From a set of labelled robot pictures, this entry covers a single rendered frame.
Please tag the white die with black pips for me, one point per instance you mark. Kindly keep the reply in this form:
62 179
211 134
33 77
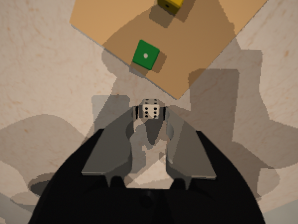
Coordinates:
150 108

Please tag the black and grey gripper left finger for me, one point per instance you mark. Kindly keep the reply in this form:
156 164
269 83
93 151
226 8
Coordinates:
106 154

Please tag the orange flat mat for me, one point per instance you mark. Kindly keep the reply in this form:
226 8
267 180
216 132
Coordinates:
189 41

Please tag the yellow die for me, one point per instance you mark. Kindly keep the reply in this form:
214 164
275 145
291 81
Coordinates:
171 5

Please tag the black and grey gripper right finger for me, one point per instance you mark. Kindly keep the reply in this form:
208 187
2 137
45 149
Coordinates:
206 170

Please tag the green die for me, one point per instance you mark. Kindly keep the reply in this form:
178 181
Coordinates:
145 55

